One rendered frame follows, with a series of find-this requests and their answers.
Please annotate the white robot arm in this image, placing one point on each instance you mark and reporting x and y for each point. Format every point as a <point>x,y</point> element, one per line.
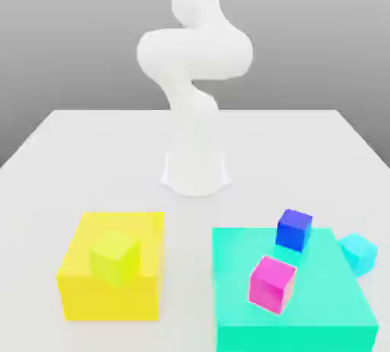
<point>195,53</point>

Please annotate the small blue cube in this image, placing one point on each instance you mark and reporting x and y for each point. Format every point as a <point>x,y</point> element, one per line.
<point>292,231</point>

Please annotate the small lime yellow cube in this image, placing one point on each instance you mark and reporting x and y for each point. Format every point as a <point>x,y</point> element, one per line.
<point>114,259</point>

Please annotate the small magenta cube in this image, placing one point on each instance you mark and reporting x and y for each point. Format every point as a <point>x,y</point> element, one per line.
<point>271,285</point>

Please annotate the small cyan cube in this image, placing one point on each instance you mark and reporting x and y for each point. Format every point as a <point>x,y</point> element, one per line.
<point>359,253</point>

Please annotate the large yellow box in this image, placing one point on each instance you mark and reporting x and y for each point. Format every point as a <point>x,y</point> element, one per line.
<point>106,300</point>

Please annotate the large turquoise box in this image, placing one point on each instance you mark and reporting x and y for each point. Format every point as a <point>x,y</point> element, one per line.
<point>320,297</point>

